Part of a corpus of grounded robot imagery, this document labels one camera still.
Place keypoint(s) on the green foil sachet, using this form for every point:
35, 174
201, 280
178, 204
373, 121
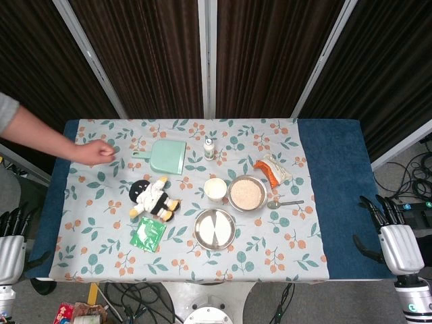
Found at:
148, 234

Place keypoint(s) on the black shoe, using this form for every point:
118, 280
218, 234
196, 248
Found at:
44, 287

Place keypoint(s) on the black white plush doll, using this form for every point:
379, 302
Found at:
152, 199

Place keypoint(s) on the round steel plate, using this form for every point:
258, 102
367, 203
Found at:
214, 229

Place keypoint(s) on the metal bowl with grains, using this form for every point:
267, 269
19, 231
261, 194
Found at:
246, 194

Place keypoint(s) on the black power strip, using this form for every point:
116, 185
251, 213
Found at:
415, 206

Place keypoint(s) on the metal spoon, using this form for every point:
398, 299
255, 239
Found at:
273, 204

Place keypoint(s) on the blue table cover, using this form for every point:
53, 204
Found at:
337, 189

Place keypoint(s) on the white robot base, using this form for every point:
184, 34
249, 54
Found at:
207, 303

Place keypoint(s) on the yellow strip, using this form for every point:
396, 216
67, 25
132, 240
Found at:
93, 293

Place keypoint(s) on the person forearm grey sleeve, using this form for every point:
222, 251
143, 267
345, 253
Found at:
33, 131

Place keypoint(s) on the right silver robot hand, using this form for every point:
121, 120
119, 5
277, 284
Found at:
401, 248

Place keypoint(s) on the orange white snack packet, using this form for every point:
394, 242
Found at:
275, 170

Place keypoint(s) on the mint green dustpan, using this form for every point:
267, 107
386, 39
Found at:
168, 157

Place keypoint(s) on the bare person hand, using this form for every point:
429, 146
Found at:
91, 153

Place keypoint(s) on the red snack package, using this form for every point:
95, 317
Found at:
64, 314

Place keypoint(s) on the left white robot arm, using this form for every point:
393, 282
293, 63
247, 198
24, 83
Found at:
6, 300

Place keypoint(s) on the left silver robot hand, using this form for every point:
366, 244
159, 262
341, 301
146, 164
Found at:
10, 256

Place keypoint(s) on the white floral paper cup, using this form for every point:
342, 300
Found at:
215, 189

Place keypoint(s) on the floral tablecloth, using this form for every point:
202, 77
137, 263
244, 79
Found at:
101, 202

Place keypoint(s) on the dark corrugated partition panel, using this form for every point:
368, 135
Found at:
33, 50
270, 57
141, 57
388, 67

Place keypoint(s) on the brown crumpled package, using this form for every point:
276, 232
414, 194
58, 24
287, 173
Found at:
89, 314

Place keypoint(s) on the small white bottle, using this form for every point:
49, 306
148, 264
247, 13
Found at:
209, 152

